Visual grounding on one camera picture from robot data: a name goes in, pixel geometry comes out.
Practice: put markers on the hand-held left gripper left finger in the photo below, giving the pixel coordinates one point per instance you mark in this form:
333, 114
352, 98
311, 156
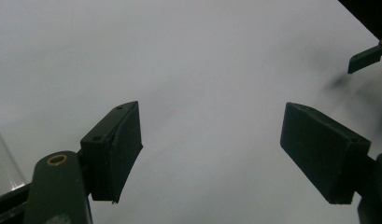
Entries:
114, 155

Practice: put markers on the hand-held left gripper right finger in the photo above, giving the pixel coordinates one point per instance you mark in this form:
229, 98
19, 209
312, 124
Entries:
322, 152

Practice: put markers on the clear plastic tray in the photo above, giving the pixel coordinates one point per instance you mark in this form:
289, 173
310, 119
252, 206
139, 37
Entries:
5, 161

